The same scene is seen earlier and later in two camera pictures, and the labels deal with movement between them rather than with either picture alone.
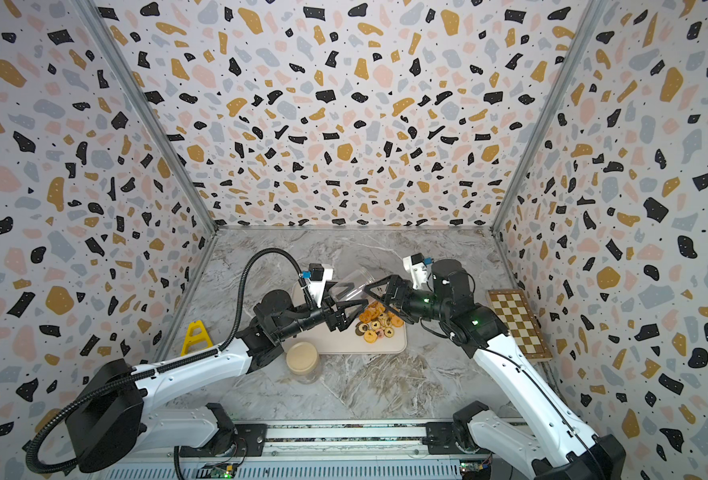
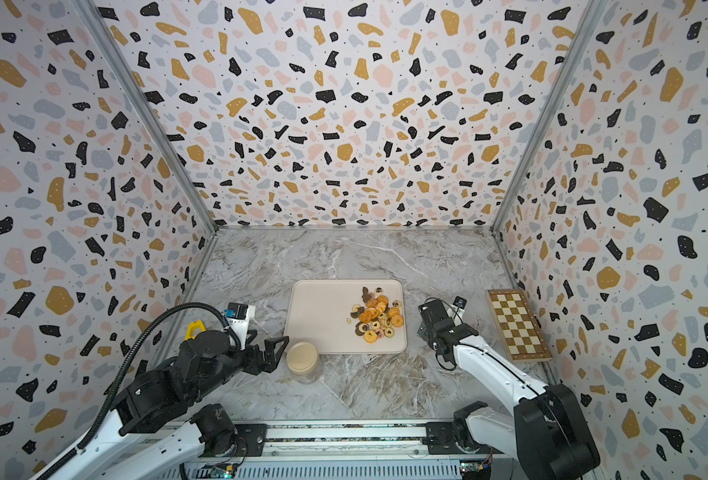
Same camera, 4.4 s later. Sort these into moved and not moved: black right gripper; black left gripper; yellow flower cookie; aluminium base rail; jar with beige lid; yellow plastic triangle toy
Moved: black left gripper; black right gripper
Not moved: yellow flower cookie; aluminium base rail; jar with beige lid; yellow plastic triangle toy
